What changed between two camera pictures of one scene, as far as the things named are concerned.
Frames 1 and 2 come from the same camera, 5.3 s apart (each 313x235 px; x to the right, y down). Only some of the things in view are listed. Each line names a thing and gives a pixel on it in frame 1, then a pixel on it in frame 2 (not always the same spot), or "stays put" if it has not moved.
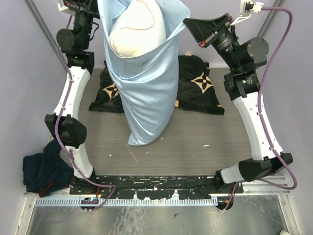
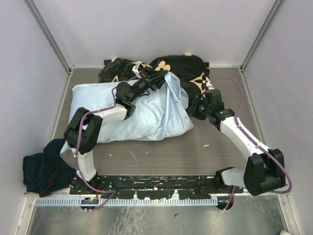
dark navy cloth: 45,172 stays put
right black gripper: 203,31 to 192,109
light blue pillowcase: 147,83 to 159,114
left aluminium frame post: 40,22 stays put
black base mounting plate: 154,187 stays put
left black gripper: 86,7 to 155,77
